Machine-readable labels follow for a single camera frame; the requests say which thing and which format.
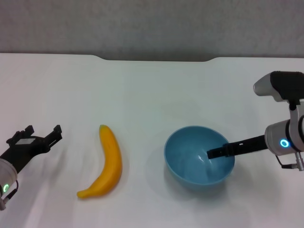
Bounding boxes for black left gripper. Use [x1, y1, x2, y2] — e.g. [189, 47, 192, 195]
[0, 124, 63, 175]

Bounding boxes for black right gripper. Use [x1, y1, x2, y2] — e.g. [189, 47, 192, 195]
[206, 134, 267, 160]

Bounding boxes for blue plastic bowl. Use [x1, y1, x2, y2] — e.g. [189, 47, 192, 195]
[164, 125, 235, 191]

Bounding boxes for yellow banana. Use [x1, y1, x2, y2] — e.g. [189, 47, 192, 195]
[76, 124, 123, 200]

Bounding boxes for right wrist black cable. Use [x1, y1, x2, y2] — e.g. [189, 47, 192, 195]
[275, 154, 297, 169]

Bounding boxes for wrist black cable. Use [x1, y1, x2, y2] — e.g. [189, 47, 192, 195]
[4, 180, 19, 203]
[275, 154, 297, 169]

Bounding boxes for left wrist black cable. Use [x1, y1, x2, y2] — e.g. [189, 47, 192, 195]
[4, 180, 19, 203]

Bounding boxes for right wrist camera black silver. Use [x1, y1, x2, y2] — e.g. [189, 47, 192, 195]
[253, 70, 304, 103]

